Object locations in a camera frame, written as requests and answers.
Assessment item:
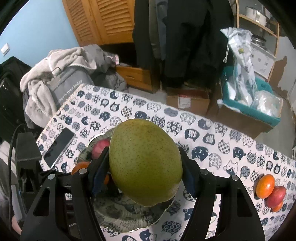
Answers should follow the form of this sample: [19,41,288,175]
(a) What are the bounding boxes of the small mandarin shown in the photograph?
[71,162,90,175]
[272,201,283,212]

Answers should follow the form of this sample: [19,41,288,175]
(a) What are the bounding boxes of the dark red apple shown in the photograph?
[91,138,110,159]

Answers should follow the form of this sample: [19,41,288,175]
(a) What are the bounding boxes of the green pear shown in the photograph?
[109,119,183,207]

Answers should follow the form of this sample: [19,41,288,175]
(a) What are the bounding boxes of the large orange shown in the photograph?
[255,174,275,199]

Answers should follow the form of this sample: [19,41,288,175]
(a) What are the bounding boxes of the orange front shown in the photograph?
[103,174,109,185]

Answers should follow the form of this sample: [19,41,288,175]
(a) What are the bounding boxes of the black smartphone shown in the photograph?
[44,128,75,168]

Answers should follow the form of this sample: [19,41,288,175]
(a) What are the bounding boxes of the green ceramic bowl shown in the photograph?
[77,128,175,233]

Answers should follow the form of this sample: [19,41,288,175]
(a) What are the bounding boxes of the cat pattern tablecloth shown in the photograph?
[37,85,295,239]

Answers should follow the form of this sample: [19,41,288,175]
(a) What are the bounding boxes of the pile of grey clothes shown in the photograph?
[20,45,127,129]

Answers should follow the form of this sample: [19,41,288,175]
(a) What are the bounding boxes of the brown cardboard box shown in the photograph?
[166,87,210,116]

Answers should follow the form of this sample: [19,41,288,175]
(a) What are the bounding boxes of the teal cardboard box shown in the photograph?
[221,66,282,127]

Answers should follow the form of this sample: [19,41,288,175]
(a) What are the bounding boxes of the clear plastic bag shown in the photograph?
[251,90,283,118]

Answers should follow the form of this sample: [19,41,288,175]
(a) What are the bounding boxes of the white rice bag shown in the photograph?
[220,27,257,106]

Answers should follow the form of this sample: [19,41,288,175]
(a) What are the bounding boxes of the white patterned storage box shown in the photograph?
[251,43,276,79]

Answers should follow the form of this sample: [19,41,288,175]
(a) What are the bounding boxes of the black hanging coat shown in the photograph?
[132,1,234,88]

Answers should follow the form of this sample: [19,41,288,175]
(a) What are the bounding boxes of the wooden louvered wardrobe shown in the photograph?
[63,0,159,93]

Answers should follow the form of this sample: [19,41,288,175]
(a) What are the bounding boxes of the steel pot with lid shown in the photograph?
[251,34,266,48]

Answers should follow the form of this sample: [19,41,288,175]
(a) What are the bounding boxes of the wooden shelf rack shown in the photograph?
[230,1,280,82]

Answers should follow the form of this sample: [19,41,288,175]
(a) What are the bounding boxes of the white cooking pot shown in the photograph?
[245,6,267,26]

